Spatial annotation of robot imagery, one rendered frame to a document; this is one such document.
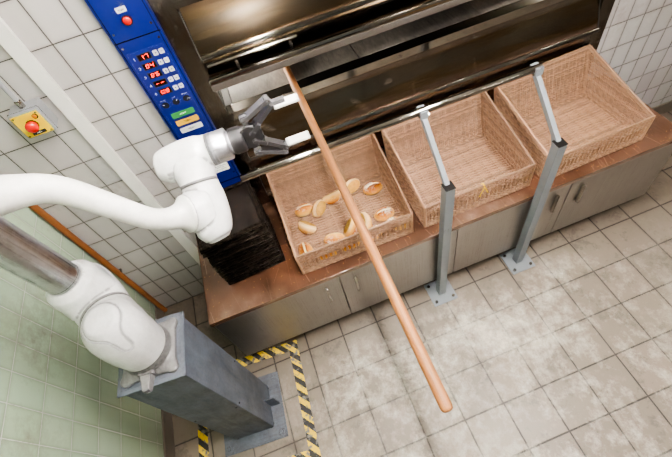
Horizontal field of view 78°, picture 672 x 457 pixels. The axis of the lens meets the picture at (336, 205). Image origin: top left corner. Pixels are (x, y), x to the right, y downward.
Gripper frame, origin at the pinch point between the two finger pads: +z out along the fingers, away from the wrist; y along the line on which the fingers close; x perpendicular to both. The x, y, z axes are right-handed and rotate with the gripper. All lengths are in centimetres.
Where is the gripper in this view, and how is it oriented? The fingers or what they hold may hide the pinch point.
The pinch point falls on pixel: (300, 117)
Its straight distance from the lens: 117.5
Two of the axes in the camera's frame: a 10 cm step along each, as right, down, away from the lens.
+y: 1.7, 5.9, 7.9
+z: 9.4, -3.5, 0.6
